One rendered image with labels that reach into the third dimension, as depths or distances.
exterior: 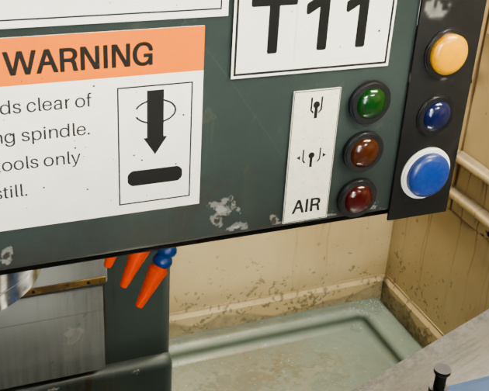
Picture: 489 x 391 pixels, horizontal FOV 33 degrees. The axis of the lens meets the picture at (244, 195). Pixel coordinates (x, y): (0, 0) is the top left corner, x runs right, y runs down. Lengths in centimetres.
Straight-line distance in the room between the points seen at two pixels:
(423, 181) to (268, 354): 141
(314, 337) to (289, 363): 12
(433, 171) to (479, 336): 115
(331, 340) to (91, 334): 80
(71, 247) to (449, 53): 25
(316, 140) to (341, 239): 146
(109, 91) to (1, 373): 95
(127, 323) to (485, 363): 67
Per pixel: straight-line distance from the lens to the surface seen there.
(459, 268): 180
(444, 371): 75
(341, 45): 48
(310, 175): 50
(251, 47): 45
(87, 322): 132
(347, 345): 198
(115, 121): 44
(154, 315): 139
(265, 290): 193
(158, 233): 48
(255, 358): 191
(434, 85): 52
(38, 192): 45
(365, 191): 52
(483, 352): 165
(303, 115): 48
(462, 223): 177
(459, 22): 51
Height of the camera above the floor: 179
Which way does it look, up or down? 28 degrees down
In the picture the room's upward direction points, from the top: 4 degrees clockwise
